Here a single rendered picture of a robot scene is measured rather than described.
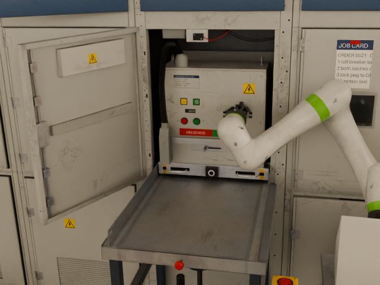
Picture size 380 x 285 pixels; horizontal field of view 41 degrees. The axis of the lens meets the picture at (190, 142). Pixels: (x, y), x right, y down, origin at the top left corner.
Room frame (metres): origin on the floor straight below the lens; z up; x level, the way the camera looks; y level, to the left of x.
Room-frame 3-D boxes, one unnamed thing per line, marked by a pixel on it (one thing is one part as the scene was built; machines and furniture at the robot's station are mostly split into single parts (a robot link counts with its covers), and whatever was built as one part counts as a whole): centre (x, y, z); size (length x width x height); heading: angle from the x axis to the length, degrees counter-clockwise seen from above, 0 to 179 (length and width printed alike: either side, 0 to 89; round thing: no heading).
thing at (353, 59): (2.13, -0.70, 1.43); 0.15 x 0.01 x 0.21; 77
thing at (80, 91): (2.14, 0.43, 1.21); 0.63 x 0.07 x 0.74; 141
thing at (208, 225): (1.95, -0.03, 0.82); 0.68 x 0.62 x 0.06; 167
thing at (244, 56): (2.88, -0.24, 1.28); 0.58 x 0.02 x 0.19; 77
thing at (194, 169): (2.31, -0.11, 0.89); 0.54 x 0.05 x 0.06; 77
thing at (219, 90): (2.30, -0.11, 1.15); 0.48 x 0.01 x 0.48; 77
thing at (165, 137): (2.27, 0.11, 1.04); 0.08 x 0.05 x 0.17; 167
